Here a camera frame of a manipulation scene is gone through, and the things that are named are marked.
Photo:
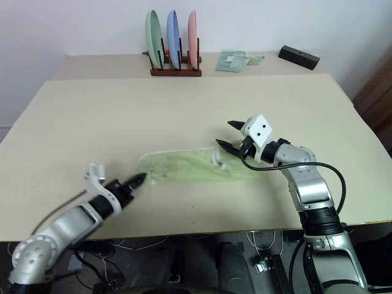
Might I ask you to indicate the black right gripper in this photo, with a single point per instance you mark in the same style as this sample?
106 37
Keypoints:
249 148

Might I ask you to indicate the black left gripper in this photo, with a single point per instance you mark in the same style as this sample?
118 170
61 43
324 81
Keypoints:
121 191

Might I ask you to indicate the light green towel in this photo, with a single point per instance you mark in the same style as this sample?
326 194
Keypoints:
190 165

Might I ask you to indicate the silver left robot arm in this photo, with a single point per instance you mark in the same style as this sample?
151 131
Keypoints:
70 223

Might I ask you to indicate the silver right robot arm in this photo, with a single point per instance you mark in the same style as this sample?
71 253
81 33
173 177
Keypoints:
312 183

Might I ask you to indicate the folded teal cloth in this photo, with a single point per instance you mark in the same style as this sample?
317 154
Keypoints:
231 62

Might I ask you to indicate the brown wooden plate rack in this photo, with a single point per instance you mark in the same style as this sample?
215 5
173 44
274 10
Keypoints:
176 73

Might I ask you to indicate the black rectangular box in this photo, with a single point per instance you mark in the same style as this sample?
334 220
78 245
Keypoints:
300 57

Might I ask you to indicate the pink plate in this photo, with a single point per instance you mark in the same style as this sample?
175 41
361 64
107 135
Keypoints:
192 38

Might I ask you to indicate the blue plate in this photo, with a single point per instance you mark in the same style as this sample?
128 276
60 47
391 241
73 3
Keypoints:
173 38

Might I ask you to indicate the mint green plate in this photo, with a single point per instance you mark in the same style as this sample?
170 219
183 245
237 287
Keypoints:
153 38

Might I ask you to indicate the dark rounded shape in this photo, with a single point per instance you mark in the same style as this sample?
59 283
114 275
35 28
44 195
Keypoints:
235 266

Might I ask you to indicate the small metal clamp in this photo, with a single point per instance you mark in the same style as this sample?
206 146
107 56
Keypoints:
264 265

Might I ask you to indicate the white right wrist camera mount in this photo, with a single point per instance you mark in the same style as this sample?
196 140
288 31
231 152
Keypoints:
260 128

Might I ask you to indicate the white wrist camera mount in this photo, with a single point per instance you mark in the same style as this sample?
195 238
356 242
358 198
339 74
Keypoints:
113 203
260 128

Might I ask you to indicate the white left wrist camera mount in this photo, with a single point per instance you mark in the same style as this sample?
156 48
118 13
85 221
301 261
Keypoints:
113 203

